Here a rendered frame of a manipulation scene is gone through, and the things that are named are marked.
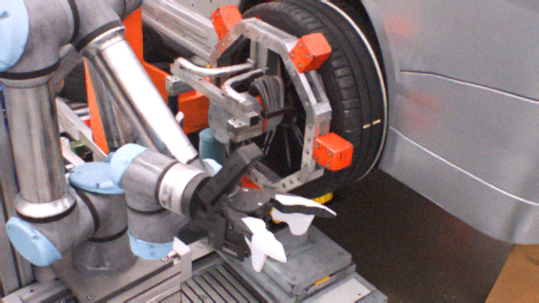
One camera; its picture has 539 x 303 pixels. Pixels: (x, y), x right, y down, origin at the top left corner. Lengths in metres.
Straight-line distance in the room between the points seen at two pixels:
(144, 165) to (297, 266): 1.44
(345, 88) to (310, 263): 0.81
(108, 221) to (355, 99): 0.82
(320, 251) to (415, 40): 1.00
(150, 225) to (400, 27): 1.00
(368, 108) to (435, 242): 1.24
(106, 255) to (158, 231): 0.37
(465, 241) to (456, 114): 1.38
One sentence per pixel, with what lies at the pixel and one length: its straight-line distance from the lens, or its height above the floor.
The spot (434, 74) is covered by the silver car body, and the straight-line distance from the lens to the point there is 1.72.
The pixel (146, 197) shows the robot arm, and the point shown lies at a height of 1.20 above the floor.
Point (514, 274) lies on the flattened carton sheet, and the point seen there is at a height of 0.01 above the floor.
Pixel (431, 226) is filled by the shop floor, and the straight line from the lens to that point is 3.04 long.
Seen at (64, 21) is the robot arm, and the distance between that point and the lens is 1.07.
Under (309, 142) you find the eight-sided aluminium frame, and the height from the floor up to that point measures 0.86.
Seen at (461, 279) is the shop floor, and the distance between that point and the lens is 2.79.
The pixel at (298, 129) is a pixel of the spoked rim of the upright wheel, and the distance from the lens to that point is 2.00.
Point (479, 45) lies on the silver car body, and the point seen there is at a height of 1.24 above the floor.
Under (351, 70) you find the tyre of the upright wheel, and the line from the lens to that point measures 1.81.
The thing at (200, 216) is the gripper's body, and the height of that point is 1.20.
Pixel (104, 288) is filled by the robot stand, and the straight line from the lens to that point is 1.38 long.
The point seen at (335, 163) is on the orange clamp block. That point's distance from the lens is 1.75.
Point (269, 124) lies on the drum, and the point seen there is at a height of 0.84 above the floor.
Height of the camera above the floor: 1.76
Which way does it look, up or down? 31 degrees down
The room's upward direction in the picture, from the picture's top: 4 degrees clockwise
